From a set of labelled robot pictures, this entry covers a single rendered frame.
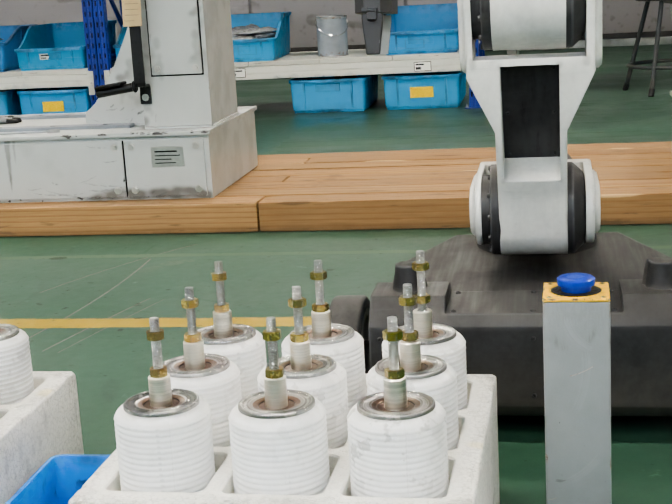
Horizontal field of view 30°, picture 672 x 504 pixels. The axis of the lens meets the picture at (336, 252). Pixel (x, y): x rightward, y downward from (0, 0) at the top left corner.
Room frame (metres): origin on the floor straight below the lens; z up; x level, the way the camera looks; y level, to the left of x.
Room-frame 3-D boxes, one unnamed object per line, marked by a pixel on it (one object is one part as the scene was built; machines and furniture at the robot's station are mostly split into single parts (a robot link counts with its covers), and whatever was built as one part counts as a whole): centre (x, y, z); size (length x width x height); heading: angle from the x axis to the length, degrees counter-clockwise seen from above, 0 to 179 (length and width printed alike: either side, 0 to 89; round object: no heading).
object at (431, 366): (1.26, -0.07, 0.25); 0.08 x 0.08 x 0.01
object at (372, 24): (1.88, -0.07, 0.57); 0.03 x 0.02 x 0.06; 81
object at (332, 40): (6.13, -0.04, 0.35); 0.16 x 0.15 x 0.19; 80
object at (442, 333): (1.38, -0.09, 0.25); 0.08 x 0.08 x 0.01
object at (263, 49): (6.26, 0.38, 0.36); 0.50 x 0.38 x 0.21; 172
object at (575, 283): (1.30, -0.26, 0.32); 0.04 x 0.04 x 0.02
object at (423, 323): (1.38, -0.09, 0.26); 0.02 x 0.02 x 0.03
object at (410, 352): (1.26, -0.07, 0.26); 0.02 x 0.02 x 0.03
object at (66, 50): (6.46, 1.30, 0.36); 0.50 x 0.38 x 0.21; 169
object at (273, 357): (1.17, 0.07, 0.30); 0.01 x 0.01 x 0.08
